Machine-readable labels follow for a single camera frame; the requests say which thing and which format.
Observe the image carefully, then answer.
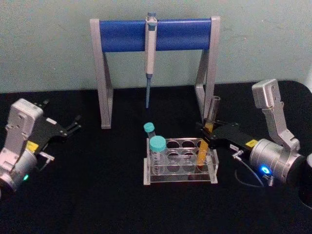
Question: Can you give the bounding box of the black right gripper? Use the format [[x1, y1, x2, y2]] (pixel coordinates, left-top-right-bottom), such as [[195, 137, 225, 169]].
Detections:
[[195, 120, 257, 155]]

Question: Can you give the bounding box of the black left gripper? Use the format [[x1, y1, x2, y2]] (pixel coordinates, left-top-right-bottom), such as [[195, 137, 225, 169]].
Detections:
[[28, 99, 82, 154]]

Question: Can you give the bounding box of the capless tube with orange liquid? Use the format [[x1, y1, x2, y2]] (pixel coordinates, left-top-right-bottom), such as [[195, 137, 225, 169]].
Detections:
[[196, 139, 210, 169]]

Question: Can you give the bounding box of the large tube with teal cap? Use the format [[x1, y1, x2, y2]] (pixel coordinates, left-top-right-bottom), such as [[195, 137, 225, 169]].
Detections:
[[149, 135, 167, 172]]

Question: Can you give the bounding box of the clear acrylic tube rack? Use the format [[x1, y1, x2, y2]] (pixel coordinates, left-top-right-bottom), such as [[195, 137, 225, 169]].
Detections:
[[143, 137, 219, 186]]

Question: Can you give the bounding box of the small tube with teal cap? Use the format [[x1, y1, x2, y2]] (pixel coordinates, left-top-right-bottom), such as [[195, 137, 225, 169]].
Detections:
[[143, 122, 157, 140]]

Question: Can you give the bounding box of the black table cloth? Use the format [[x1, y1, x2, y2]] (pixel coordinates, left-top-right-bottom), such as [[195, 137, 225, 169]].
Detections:
[[0, 79, 312, 234]]

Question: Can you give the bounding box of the white pipette with blue tip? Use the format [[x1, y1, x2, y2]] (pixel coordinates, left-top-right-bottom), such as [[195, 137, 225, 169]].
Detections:
[[145, 12, 157, 109]]

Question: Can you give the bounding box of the grey stand with blue bar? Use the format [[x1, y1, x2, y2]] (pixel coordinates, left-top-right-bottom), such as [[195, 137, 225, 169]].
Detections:
[[89, 16, 221, 130]]

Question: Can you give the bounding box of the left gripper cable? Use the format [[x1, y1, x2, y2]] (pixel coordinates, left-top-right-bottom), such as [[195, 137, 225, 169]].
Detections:
[[36, 151, 56, 172]]

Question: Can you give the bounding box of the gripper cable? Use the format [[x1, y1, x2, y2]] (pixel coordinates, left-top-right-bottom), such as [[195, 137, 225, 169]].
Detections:
[[232, 149, 274, 189], [36, 151, 56, 172]]

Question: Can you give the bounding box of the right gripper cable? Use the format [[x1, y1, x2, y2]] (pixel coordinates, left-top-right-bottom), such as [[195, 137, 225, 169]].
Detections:
[[232, 149, 274, 189]]

